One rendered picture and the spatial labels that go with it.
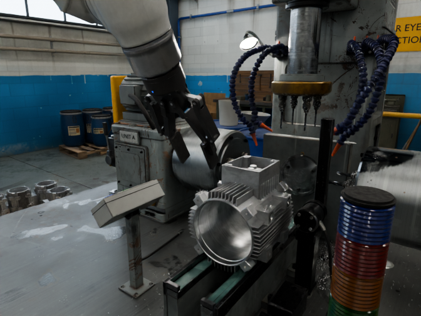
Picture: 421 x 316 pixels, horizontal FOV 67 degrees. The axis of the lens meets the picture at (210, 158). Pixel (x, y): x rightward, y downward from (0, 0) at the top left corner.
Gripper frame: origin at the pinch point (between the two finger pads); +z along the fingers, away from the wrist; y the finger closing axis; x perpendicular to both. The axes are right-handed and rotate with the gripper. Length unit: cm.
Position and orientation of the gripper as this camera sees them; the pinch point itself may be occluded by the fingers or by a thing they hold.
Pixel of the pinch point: (195, 152)
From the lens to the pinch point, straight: 68.7
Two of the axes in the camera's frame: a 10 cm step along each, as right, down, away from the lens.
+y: -8.2, -1.5, 5.6
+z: 2.9, 7.3, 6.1
